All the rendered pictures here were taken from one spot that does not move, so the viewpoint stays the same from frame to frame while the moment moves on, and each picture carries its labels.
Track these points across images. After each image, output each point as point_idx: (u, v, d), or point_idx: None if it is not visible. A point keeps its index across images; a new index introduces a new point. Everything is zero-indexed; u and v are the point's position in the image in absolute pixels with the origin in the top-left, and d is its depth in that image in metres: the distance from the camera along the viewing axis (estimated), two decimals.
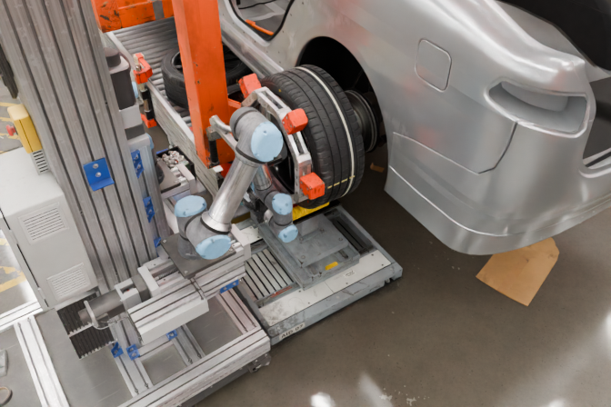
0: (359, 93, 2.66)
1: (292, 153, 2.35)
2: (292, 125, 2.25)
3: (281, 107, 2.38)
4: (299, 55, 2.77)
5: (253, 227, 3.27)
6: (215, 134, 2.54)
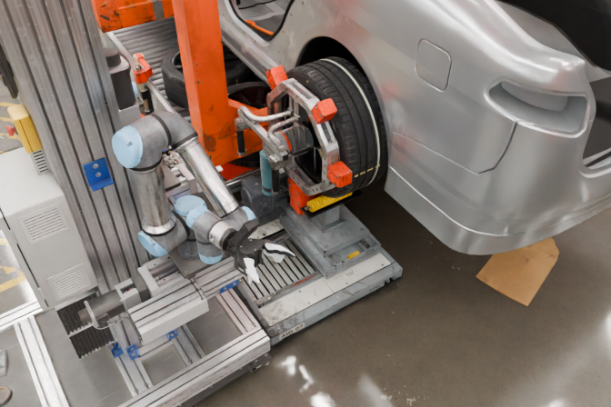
0: None
1: (320, 142, 2.41)
2: (322, 114, 2.31)
3: (309, 97, 2.44)
4: (299, 55, 2.77)
5: None
6: (244, 124, 2.60)
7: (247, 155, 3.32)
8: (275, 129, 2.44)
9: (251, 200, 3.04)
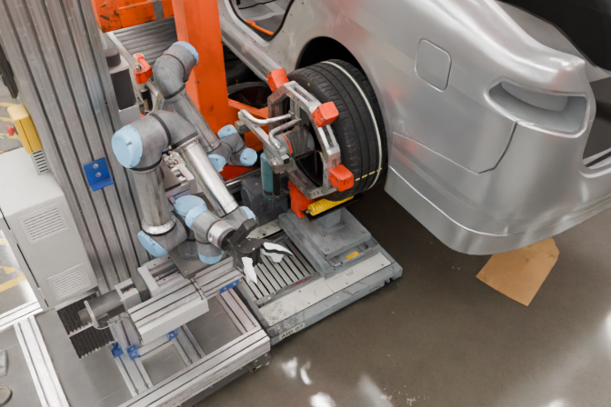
0: None
1: (322, 145, 2.39)
2: (323, 118, 2.29)
3: (310, 101, 2.42)
4: (299, 55, 2.77)
5: None
6: (245, 128, 2.58)
7: None
8: (276, 133, 2.43)
9: (251, 200, 3.04)
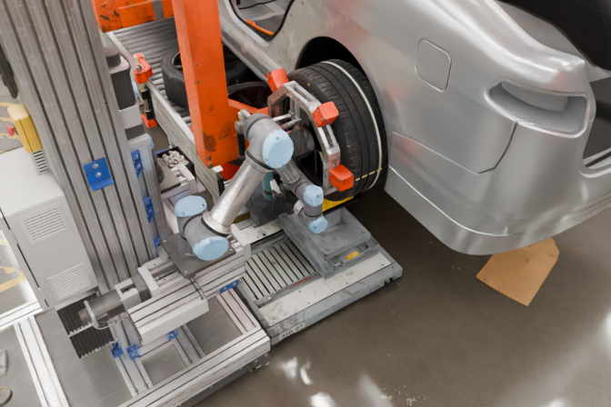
0: None
1: (322, 145, 2.39)
2: (323, 118, 2.29)
3: (310, 101, 2.42)
4: (299, 55, 2.77)
5: (253, 227, 3.27)
6: None
7: None
8: None
9: (251, 200, 3.04)
